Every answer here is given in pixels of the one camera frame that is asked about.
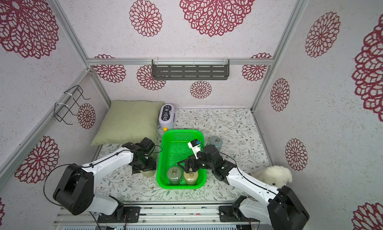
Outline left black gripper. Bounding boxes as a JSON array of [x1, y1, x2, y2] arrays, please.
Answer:
[[133, 156, 157, 175]]

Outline beige canister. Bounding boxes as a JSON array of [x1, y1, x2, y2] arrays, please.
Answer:
[[140, 170, 156, 178], [184, 172, 198, 185]]

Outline grey-green canister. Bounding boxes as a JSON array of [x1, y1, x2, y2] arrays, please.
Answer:
[[167, 166, 183, 185], [148, 153, 159, 160]]

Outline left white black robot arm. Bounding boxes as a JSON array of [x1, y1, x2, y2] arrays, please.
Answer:
[[53, 137, 157, 220]]

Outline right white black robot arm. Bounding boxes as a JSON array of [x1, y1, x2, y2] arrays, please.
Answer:
[[177, 145, 310, 230]]

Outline green plastic basket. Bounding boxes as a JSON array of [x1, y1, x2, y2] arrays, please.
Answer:
[[157, 129, 207, 190]]

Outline green pillow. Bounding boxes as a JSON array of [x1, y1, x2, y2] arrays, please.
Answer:
[[91, 100, 164, 146]]

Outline white digital clock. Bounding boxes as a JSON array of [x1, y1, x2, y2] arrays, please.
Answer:
[[159, 103, 175, 132]]

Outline white plush dog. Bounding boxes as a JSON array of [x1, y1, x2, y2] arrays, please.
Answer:
[[254, 165, 293, 188]]

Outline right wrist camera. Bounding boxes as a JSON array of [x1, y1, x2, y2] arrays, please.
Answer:
[[188, 139, 201, 159]]

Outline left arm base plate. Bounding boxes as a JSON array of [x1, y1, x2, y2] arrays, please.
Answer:
[[97, 206, 141, 224]]

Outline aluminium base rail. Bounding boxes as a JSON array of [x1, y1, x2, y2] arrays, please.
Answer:
[[53, 202, 305, 226]]

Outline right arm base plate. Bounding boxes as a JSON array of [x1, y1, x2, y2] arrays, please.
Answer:
[[218, 205, 259, 223]]

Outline grey wall shelf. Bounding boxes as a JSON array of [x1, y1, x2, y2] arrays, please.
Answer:
[[151, 59, 230, 81]]

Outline black wire wall rack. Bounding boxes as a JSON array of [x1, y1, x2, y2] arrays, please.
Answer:
[[53, 85, 90, 125]]

